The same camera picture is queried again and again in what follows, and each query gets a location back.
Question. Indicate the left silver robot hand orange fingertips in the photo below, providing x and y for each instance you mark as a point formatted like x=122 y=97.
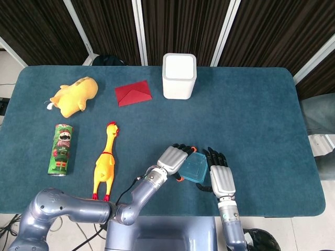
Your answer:
x=171 y=158

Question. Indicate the right silver robot hand black fingers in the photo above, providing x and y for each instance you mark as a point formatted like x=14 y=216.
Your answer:
x=222 y=180

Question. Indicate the teal container lid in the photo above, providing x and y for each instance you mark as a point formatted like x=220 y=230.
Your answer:
x=195 y=167

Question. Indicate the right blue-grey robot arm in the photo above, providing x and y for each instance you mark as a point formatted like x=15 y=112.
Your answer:
x=233 y=225

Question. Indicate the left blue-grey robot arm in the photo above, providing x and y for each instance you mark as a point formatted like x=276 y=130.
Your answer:
x=78 y=211

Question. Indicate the yellow rubber chicken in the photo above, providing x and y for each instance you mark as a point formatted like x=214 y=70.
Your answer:
x=104 y=167

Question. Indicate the yellow plush toy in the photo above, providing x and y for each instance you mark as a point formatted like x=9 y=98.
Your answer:
x=76 y=95

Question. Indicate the blue felt table cover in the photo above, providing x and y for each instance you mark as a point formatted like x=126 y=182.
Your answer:
x=248 y=125

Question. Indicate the black trash bin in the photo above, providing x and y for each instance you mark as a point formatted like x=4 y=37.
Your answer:
x=264 y=240

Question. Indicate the red paper envelope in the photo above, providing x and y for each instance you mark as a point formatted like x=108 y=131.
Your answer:
x=133 y=95

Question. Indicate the blue-grey robot torso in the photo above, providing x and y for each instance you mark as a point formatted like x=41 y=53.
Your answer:
x=170 y=235

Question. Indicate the white square bin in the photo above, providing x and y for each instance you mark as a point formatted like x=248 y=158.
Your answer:
x=178 y=78

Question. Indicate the green Pringles can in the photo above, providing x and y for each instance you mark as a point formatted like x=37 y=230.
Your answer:
x=61 y=151

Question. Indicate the grey upholstered chair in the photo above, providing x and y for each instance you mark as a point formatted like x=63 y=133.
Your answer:
x=319 y=112

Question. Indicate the white partition post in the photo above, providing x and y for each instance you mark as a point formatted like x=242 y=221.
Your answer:
x=140 y=31
x=13 y=52
x=81 y=28
x=314 y=60
x=225 y=31

